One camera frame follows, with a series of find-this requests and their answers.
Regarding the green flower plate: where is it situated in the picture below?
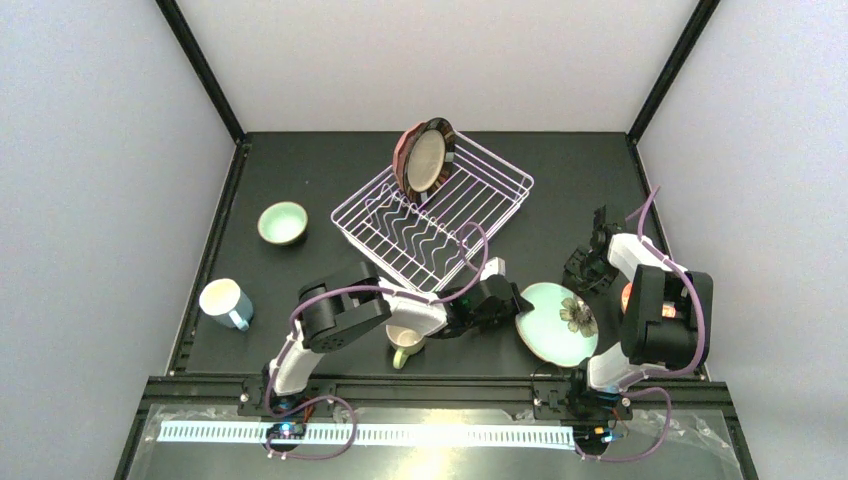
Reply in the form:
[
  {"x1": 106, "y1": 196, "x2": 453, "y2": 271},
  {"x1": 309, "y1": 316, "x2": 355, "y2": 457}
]
[{"x1": 516, "y1": 282, "x2": 599, "y2": 368}]

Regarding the white wire dish rack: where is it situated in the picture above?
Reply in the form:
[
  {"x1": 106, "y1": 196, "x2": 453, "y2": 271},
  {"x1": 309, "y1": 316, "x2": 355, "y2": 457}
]
[{"x1": 330, "y1": 133, "x2": 534, "y2": 292}]

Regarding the dark striped plate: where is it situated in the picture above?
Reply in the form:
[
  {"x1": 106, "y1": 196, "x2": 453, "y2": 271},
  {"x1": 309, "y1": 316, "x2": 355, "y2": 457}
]
[{"x1": 399, "y1": 117, "x2": 456, "y2": 206}]

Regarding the pink polka dot plate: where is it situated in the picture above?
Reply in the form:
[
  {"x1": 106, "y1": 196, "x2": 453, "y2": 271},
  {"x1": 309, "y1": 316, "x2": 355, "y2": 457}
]
[{"x1": 391, "y1": 122, "x2": 424, "y2": 189}]

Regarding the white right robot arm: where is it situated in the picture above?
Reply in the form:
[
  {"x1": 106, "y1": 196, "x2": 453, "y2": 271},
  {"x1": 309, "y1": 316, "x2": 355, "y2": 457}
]
[{"x1": 562, "y1": 206, "x2": 714, "y2": 419}]

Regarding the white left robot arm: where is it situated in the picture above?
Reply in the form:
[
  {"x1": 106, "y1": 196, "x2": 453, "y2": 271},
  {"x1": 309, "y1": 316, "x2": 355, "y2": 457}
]
[{"x1": 268, "y1": 262, "x2": 535, "y2": 398}]

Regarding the orange floral bowl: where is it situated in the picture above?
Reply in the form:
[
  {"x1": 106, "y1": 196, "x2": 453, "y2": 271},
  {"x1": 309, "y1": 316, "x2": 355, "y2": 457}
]
[{"x1": 620, "y1": 282, "x2": 633, "y2": 313}]

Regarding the green celadon bowl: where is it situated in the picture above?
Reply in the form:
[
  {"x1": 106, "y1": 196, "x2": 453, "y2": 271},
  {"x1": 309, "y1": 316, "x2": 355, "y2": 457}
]
[{"x1": 257, "y1": 201, "x2": 309, "y2": 245}]

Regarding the white LED light strip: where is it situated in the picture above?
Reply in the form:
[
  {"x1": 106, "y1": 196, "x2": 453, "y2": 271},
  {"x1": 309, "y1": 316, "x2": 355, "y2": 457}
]
[{"x1": 155, "y1": 420, "x2": 574, "y2": 451}]

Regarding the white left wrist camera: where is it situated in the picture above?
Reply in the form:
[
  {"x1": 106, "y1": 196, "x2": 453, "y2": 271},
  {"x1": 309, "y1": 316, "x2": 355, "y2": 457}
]
[{"x1": 480, "y1": 257, "x2": 506, "y2": 281}]

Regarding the cream mug green handle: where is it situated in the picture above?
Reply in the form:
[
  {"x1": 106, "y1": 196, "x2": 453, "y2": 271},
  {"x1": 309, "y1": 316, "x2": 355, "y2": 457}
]
[{"x1": 386, "y1": 325, "x2": 426, "y2": 370}]

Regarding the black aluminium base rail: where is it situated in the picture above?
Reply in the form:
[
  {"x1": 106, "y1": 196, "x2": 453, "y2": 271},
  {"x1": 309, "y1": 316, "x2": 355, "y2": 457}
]
[{"x1": 114, "y1": 371, "x2": 758, "y2": 479}]

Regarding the white mug blue handle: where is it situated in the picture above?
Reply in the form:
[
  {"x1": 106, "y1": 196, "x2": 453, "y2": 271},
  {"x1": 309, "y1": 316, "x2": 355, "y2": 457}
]
[{"x1": 199, "y1": 278, "x2": 254, "y2": 332}]

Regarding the black right frame post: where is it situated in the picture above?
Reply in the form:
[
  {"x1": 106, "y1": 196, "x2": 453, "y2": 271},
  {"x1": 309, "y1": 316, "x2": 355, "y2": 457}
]
[{"x1": 627, "y1": 0, "x2": 721, "y2": 146}]

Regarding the black frame post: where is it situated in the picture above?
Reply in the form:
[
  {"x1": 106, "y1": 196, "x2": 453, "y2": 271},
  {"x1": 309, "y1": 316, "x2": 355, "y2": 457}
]
[
  {"x1": 627, "y1": 0, "x2": 721, "y2": 146},
  {"x1": 155, "y1": 0, "x2": 246, "y2": 144}
]

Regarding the black left frame post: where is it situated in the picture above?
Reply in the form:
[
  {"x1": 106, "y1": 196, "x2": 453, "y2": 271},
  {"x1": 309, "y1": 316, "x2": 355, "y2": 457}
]
[{"x1": 155, "y1": 0, "x2": 246, "y2": 144}]

